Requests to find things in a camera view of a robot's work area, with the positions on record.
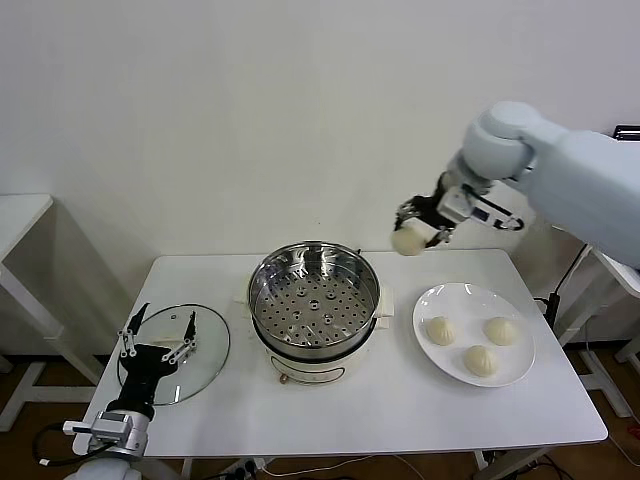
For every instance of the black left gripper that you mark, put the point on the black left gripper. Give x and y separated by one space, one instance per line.
142 375

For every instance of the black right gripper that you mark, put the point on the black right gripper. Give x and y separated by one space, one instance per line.
430 212

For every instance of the white steamed baozi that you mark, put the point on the white steamed baozi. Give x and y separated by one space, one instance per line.
502 331
407 242
481 361
440 331

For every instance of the round glass pot lid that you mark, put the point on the round glass pot lid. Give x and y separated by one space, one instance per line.
205 350

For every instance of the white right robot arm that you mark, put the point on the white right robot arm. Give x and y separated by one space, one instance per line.
575 165

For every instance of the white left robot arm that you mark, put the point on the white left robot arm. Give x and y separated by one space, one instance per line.
132 437

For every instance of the stainless steel steamer basket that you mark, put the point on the stainless steel steamer basket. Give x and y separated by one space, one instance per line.
320 310

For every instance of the white round plate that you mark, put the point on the white round plate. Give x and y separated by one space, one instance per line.
460 300

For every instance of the black power adapter block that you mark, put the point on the black power adapter block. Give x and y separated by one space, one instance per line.
551 307

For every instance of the white power strip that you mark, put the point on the white power strip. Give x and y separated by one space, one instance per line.
247 467

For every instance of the dark open laptop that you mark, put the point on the dark open laptop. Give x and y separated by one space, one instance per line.
627 132

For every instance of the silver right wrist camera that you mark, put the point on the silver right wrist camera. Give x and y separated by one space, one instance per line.
457 205

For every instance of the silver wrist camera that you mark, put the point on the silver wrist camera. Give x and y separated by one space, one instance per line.
457 205
112 425

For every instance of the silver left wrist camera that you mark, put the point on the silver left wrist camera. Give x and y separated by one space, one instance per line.
112 425

